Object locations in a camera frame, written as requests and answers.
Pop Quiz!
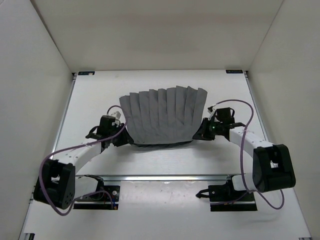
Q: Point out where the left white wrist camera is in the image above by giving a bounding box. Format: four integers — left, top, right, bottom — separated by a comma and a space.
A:
107, 111, 121, 128

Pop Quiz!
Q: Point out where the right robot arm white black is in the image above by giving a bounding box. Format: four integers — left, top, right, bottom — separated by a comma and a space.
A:
193, 107, 296, 200

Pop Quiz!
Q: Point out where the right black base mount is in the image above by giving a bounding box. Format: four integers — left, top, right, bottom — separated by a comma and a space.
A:
195, 177, 258, 212

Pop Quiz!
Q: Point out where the right blue corner sticker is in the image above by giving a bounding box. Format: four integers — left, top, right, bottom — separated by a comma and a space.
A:
225, 69, 243, 74

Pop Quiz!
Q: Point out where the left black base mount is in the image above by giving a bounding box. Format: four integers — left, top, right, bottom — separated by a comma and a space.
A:
73, 174, 121, 211

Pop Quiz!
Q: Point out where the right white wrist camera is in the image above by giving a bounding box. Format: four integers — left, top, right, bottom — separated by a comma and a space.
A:
207, 103, 218, 122

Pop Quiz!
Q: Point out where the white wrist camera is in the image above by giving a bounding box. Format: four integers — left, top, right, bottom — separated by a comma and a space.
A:
207, 103, 218, 122
107, 111, 121, 128

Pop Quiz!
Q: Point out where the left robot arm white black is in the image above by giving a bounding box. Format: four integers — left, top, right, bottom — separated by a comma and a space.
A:
33, 115, 133, 216

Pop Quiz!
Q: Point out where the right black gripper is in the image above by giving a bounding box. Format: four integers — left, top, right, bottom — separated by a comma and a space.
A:
192, 118, 223, 141

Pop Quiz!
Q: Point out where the aluminium front rail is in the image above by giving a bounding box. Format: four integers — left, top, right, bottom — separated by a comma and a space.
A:
44, 174, 251, 182

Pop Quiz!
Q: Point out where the blue corner sticker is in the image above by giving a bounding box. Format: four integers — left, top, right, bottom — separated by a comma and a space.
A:
225, 69, 243, 74
77, 71, 95, 76

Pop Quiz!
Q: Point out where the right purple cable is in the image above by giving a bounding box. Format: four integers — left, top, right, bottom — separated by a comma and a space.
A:
210, 99, 286, 209

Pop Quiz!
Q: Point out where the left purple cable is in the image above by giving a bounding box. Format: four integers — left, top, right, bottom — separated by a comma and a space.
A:
39, 105, 129, 216

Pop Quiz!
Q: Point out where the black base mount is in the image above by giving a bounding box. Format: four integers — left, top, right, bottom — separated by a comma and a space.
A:
73, 174, 121, 211
195, 177, 258, 212

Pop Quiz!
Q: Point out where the left blue corner sticker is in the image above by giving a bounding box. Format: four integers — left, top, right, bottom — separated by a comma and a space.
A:
77, 71, 95, 76

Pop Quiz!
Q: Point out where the purple cable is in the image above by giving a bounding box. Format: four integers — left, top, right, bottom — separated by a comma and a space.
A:
210, 99, 286, 209
39, 105, 129, 216

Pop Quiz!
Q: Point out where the grey pleated skirt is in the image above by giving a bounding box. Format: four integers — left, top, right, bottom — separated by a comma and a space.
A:
119, 86, 208, 147

